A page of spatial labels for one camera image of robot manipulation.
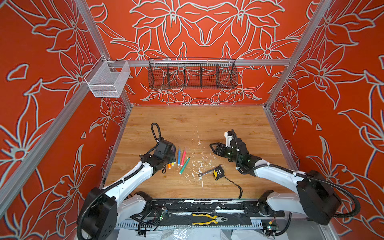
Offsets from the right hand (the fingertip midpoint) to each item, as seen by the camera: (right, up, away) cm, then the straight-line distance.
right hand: (210, 145), depth 83 cm
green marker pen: (-15, -14, +4) cm, 21 cm away
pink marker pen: (-16, -9, +8) cm, 20 cm away
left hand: (-22, -5, +2) cm, 23 cm away
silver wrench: (-6, -17, 0) cm, 18 cm away
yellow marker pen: (-22, -12, +4) cm, 26 cm away
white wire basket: (-65, +41, +10) cm, 77 cm away
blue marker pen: (-19, -9, +9) cm, 23 cm away
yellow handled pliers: (0, -33, -14) cm, 36 cm away
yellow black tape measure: (+4, -15, -2) cm, 16 cm away
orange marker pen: (-24, -13, +4) cm, 28 cm away
